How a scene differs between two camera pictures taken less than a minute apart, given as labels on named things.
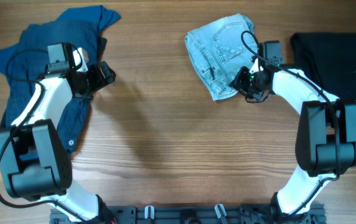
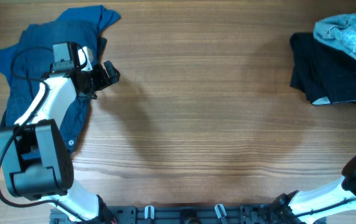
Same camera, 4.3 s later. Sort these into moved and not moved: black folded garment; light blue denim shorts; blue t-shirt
Moved: light blue denim shorts
Not moved: blue t-shirt; black folded garment
